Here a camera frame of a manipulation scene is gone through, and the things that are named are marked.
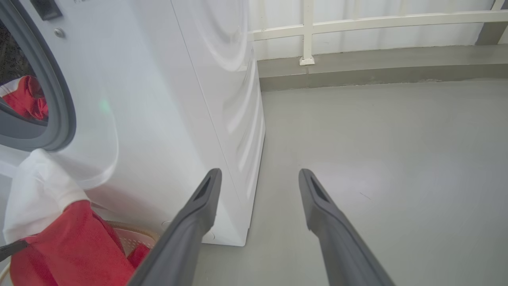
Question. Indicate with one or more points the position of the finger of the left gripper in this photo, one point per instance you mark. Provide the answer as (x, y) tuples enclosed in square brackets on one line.
[(12, 249)]

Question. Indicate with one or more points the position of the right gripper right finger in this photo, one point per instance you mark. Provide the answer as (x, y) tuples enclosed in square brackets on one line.
[(337, 246)]

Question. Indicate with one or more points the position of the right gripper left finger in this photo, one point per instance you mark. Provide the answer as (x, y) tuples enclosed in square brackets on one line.
[(186, 238)]

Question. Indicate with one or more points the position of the red and white garment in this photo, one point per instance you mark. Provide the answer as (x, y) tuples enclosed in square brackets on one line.
[(27, 99), (75, 246)]

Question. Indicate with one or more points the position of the cream perforated laundry basket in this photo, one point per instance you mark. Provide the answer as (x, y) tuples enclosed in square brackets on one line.
[(137, 238)]

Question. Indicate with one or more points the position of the white front-load washing machine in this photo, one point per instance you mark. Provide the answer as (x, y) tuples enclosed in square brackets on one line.
[(158, 99)]

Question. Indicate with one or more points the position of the grey rubber door gasket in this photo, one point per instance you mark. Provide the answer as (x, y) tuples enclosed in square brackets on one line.
[(59, 99)]

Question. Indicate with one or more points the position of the steel washing drum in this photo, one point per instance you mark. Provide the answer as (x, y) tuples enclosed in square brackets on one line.
[(10, 59)]

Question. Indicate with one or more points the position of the black door lock slot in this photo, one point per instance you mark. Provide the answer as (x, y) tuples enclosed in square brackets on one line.
[(45, 8)]

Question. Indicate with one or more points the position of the grey concrete curb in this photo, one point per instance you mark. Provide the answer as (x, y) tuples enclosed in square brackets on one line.
[(377, 67)]

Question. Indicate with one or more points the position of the white metal railing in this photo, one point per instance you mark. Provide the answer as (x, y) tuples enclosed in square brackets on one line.
[(307, 31)]

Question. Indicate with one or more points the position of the small round silver button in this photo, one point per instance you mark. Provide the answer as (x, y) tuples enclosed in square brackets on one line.
[(59, 32)]

